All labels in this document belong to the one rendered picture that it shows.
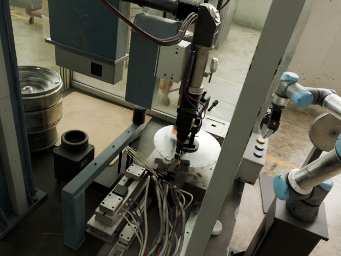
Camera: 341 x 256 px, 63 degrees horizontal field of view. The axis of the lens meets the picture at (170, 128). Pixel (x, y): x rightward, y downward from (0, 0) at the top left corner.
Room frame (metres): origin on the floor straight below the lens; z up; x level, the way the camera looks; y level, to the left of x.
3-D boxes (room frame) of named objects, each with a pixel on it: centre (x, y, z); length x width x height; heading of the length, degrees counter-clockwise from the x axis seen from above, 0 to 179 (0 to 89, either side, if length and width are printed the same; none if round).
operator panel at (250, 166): (1.27, -0.48, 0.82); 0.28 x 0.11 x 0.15; 165
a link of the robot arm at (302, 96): (1.18, -0.55, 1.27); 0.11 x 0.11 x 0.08; 18
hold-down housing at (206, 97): (1.01, -0.10, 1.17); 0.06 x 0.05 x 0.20; 156
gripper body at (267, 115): (1.28, -0.50, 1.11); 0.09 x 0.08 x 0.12; 164
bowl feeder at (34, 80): (1.12, 0.69, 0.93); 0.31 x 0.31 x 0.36
